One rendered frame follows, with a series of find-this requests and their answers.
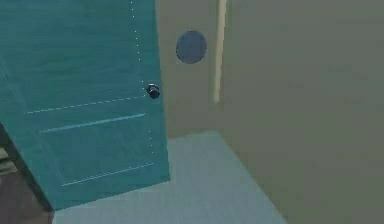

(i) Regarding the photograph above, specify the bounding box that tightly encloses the teal room door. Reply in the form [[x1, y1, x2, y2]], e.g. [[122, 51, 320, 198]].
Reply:
[[0, 0, 172, 212]]

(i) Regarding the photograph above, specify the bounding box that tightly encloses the round blue wall plate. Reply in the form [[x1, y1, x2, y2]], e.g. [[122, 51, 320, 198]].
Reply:
[[175, 29, 208, 65]]

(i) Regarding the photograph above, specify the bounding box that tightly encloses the black round door knob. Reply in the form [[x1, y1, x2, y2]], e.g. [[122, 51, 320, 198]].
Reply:
[[146, 83, 161, 100]]

